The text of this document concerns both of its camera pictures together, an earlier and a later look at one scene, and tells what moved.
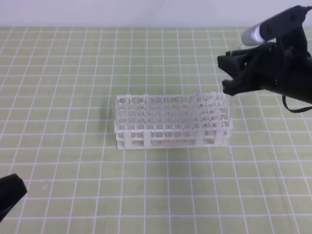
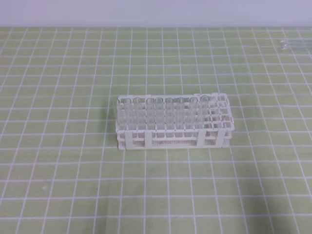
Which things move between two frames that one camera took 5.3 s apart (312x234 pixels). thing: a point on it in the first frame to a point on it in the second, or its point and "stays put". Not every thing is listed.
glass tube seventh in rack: x=178 y=112 stays put
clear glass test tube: x=234 y=107 to x=203 y=112
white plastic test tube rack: x=172 y=121 stays put
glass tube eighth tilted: x=193 y=111 stays put
